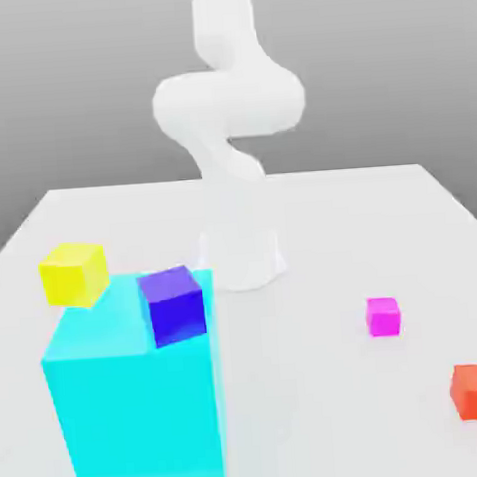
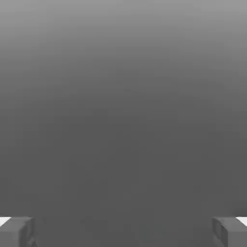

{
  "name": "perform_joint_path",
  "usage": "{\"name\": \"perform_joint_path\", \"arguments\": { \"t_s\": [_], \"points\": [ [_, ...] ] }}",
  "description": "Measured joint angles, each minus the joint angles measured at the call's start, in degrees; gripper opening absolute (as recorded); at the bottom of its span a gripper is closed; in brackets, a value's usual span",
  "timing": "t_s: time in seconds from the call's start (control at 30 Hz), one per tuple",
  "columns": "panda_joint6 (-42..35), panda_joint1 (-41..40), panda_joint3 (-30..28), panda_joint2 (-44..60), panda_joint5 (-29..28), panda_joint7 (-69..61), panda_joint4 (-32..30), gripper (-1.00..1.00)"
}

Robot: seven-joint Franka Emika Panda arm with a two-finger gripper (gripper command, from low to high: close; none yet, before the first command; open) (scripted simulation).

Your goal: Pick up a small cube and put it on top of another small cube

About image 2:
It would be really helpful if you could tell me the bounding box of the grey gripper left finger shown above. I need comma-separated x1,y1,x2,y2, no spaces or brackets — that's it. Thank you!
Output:
0,216,37,247

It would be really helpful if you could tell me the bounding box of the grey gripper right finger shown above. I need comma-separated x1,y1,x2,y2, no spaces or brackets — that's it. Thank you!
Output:
211,216,247,247

